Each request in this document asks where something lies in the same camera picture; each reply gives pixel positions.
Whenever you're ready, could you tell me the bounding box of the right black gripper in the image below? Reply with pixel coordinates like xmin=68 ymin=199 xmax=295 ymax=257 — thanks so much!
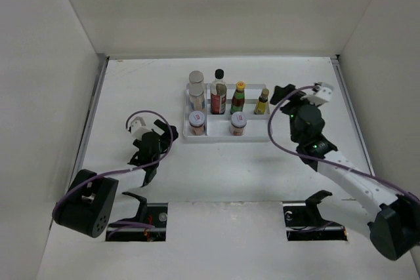
xmin=269 ymin=85 xmax=320 ymax=143

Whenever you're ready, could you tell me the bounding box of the small yellow label bottle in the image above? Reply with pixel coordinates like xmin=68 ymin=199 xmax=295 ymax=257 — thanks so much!
xmin=254 ymin=88 xmax=269 ymax=115

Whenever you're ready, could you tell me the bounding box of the spice jar white lid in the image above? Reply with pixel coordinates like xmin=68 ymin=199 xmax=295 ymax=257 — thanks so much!
xmin=188 ymin=111 xmax=205 ymax=136
xmin=230 ymin=111 xmax=247 ymax=136

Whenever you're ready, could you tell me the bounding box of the red chili sauce bottle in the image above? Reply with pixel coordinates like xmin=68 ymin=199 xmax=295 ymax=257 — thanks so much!
xmin=230 ymin=81 xmax=246 ymax=114

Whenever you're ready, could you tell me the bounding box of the silver lid jar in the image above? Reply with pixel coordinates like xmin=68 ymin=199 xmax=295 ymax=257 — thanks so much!
xmin=188 ymin=83 xmax=205 ymax=112
xmin=188 ymin=70 xmax=204 ymax=85

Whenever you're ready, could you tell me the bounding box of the tall dark sauce bottle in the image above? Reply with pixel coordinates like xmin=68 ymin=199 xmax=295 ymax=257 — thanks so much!
xmin=211 ymin=69 xmax=227 ymax=115

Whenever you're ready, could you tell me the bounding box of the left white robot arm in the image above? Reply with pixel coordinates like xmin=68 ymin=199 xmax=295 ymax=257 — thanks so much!
xmin=52 ymin=117 xmax=179 ymax=238

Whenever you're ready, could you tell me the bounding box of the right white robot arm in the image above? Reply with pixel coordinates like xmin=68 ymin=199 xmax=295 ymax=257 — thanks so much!
xmin=270 ymin=83 xmax=419 ymax=261

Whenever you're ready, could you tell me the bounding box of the white divided organizer tray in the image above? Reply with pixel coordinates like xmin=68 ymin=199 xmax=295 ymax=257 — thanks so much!
xmin=182 ymin=84 xmax=270 ymax=144

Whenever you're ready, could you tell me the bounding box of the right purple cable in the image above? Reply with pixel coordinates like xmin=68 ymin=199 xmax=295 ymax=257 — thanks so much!
xmin=268 ymin=85 xmax=420 ymax=205

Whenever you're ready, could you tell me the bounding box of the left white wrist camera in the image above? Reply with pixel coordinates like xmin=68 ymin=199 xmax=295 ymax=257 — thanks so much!
xmin=128 ymin=116 xmax=151 ymax=140

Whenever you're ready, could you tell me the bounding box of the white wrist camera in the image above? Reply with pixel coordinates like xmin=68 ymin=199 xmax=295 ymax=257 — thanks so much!
xmin=128 ymin=116 xmax=151 ymax=140
xmin=301 ymin=83 xmax=334 ymax=107

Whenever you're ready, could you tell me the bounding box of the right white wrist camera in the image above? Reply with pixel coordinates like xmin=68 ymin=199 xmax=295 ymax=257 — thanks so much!
xmin=301 ymin=83 xmax=334 ymax=107

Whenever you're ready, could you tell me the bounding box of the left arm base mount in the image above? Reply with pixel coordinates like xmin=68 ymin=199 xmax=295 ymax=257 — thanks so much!
xmin=105 ymin=191 xmax=169 ymax=243

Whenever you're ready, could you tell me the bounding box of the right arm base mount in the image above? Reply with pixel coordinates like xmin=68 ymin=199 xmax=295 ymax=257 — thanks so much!
xmin=283 ymin=190 xmax=348 ymax=241

